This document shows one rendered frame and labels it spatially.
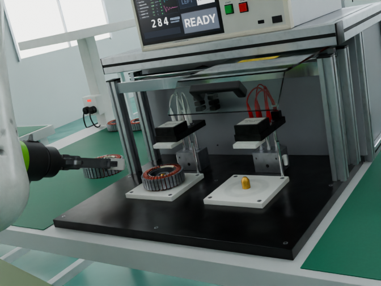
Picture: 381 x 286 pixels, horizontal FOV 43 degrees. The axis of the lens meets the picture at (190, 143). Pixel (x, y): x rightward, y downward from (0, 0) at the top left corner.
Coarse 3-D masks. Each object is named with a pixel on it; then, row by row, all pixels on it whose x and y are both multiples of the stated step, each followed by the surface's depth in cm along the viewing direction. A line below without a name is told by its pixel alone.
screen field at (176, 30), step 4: (168, 28) 125; (172, 28) 125; (176, 28) 124; (148, 32) 129; (152, 32) 128; (156, 32) 128; (160, 32) 127; (164, 32) 126; (168, 32) 126; (172, 32) 125; (176, 32) 124; (180, 32) 124; (148, 36) 130; (152, 36) 129; (156, 36) 128
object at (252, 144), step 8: (248, 120) 116; (256, 120) 114; (264, 120) 114; (272, 120) 119; (280, 120) 120; (240, 128) 113; (248, 128) 112; (256, 128) 111; (264, 128) 113; (272, 128) 116; (240, 136) 114; (248, 136) 113; (256, 136) 112; (264, 136) 113; (240, 144) 112; (248, 144) 111; (256, 144) 110
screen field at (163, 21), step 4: (152, 20) 127; (156, 20) 126; (160, 20) 126; (164, 20) 125; (168, 20) 124; (152, 24) 128; (156, 24) 127; (160, 24) 126; (164, 24) 125; (168, 24) 125; (152, 28) 128
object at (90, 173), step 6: (102, 156) 134; (108, 156) 133; (114, 156) 131; (120, 156) 130; (84, 168) 126; (90, 168) 125; (96, 168) 125; (84, 174) 128; (90, 174) 126; (96, 174) 125; (102, 174) 125; (108, 174) 126
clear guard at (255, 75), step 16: (320, 48) 105; (224, 64) 111; (240, 64) 106; (256, 64) 101; (272, 64) 96; (288, 64) 92; (192, 80) 98; (208, 80) 96; (224, 80) 94; (240, 80) 91; (256, 80) 89; (272, 80) 87; (176, 96) 99; (192, 96) 96; (208, 96) 94; (224, 96) 92; (256, 96) 88; (272, 96) 86; (176, 112) 97; (192, 112) 94; (208, 112) 92; (224, 112) 90
